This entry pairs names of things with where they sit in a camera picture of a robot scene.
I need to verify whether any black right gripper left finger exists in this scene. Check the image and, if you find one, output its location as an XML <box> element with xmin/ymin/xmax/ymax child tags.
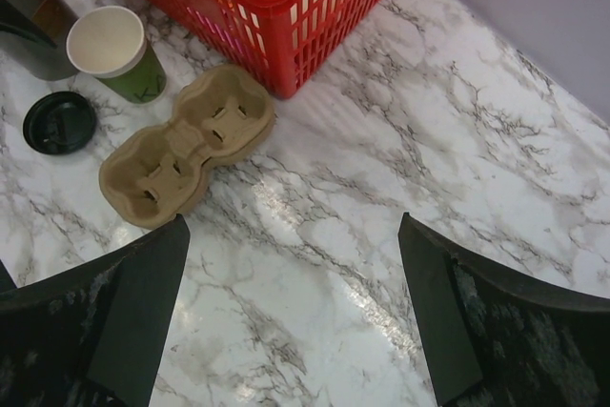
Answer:
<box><xmin>1</xmin><ymin>215</ymin><xmax>191</xmax><ymax>406</ymax></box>

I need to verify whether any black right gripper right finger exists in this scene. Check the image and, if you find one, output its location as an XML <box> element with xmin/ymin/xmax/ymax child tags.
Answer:
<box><xmin>398</xmin><ymin>214</ymin><xmax>609</xmax><ymax>406</ymax></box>

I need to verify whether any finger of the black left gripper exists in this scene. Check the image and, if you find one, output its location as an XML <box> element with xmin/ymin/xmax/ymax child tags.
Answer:
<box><xmin>0</xmin><ymin>0</ymin><xmax>57</xmax><ymax>49</ymax></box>

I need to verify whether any green paper coffee cup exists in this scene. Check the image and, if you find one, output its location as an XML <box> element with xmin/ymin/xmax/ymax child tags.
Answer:
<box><xmin>66</xmin><ymin>6</ymin><xmax>167</xmax><ymax>104</ymax></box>

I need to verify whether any black plastic cup lid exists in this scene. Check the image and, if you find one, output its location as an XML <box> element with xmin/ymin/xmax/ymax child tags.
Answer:
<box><xmin>23</xmin><ymin>92</ymin><xmax>97</xmax><ymax>155</ymax></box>

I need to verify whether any grey metal straw holder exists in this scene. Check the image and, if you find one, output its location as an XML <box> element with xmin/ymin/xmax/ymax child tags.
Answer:
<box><xmin>1</xmin><ymin>0</ymin><xmax>77</xmax><ymax>81</ymax></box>

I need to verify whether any brown cardboard cup carrier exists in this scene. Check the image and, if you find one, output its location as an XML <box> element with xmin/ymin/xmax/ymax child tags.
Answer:
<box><xmin>99</xmin><ymin>64</ymin><xmax>275</xmax><ymax>230</ymax></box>

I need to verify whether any red plastic shopping basket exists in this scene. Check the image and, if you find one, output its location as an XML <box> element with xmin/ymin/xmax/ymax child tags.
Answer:
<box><xmin>84</xmin><ymin>0</ymin><xmax>411</xmax><ymax>98</ymax></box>

